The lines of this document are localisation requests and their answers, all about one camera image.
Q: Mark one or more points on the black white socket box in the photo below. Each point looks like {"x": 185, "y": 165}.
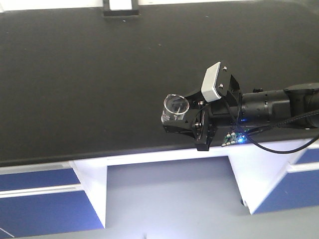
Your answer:
{"x": 115, "y": 8}

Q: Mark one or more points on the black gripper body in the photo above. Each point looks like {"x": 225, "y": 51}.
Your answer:
{"x": 220, "y": 113}

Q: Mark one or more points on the small lit circuit board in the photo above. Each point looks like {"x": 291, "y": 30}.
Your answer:
{"x": 233, "y": 138}

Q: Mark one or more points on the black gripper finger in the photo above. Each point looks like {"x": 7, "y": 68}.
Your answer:
{"x": 194, "y": 96}
{"x": 184, "y": 126}

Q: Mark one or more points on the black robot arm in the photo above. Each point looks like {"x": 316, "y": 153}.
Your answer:
{"x": 296, "y": 106}

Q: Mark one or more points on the small clear glass beaker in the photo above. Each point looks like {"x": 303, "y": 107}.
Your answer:
{"x": 174, "y": 107}

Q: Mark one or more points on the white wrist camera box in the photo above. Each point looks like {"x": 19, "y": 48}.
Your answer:
{"x": 208, "y": 88}

